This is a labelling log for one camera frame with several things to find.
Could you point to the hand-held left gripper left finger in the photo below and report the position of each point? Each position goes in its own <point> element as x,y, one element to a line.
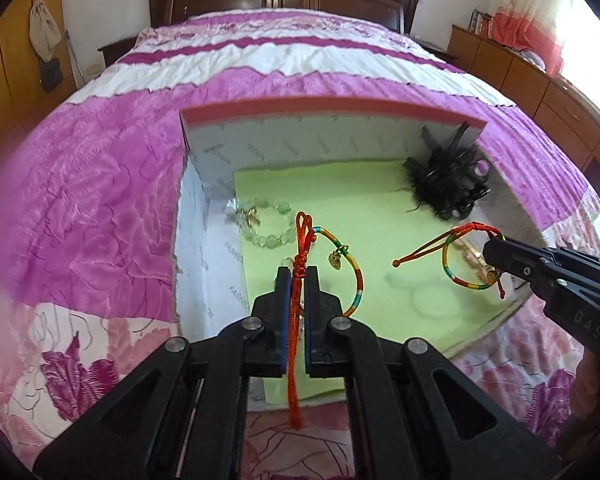
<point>282,310</point>

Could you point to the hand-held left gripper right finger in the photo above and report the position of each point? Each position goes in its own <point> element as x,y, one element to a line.
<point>313,320</point>

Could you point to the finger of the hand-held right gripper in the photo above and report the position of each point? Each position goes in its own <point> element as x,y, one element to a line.
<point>515,252</point>
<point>535,282</point>

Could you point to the black feather hair accessory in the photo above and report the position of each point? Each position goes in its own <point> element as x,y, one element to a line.
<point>445,180</point>

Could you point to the pink cardboard box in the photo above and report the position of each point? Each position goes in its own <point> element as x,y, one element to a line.
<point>305,130</point>

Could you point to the green paper box liner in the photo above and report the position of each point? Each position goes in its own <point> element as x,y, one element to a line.
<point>370,220</point>

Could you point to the wooden low cabinet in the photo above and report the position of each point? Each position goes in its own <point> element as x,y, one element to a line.
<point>520,80</point>

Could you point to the pink floral blanket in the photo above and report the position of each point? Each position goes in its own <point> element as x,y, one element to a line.
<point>105,185</point>

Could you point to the dark wooden nightstand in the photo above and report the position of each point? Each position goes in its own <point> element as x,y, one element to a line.
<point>117,51</point>
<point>432,47</point>

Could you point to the row of books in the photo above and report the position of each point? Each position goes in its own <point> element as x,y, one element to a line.
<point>481,22</point>

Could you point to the patterned orange curtain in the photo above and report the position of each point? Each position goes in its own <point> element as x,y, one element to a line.
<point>530,15</point>

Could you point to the small black bag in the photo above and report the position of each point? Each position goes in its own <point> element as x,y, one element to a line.
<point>51,74</point>

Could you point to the beige cloth bag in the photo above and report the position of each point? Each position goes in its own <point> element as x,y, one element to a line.
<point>44,30</point>

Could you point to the wooden wardrobe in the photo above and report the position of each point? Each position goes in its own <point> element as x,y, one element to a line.
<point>10,60</point>

